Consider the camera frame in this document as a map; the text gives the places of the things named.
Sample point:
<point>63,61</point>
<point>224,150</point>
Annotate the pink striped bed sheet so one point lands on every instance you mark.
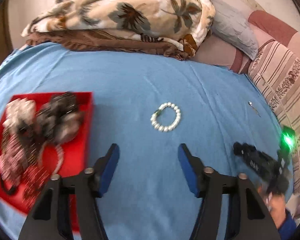
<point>211,51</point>

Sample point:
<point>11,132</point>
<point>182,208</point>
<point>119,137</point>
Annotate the striped floral pillow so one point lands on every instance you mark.
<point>280,80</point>

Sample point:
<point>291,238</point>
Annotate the person's right forearm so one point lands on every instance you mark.
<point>287,226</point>

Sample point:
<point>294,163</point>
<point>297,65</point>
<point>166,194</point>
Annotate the dark sheer scrunchie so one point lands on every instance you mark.
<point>61,115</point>

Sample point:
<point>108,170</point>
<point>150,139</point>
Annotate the floral print blanket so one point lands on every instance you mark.
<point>120,12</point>

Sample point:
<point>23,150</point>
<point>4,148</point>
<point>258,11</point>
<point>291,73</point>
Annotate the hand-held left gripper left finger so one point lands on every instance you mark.
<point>110,165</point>

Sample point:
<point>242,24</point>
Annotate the red polka dot scrunchie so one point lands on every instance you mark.
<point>32,178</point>

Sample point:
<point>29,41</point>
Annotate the brown quilted blanket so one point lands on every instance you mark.
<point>102,41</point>

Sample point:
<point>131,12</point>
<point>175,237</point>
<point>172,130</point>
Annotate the blue cloth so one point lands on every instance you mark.
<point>140,80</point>

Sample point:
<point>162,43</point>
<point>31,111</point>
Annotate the red tray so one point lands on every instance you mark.
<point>80,140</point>

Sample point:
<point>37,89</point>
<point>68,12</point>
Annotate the white cherry print scrunchie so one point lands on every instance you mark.
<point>18,113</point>

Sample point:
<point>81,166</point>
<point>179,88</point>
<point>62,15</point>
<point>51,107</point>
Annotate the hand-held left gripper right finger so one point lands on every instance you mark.
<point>187,165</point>

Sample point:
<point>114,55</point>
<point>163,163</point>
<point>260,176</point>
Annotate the small metal pin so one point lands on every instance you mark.
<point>254,108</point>

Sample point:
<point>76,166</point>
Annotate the person's right hand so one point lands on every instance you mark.
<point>275,206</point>

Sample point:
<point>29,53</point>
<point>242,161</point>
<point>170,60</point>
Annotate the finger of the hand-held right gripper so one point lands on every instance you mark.
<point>242,150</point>

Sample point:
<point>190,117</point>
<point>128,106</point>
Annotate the grey pillow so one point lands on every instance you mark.
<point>235,30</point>

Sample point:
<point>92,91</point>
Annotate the white beaded hair band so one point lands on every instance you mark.
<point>60,156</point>

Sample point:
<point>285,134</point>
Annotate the red plaid scrunchie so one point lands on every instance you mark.
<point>8,161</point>

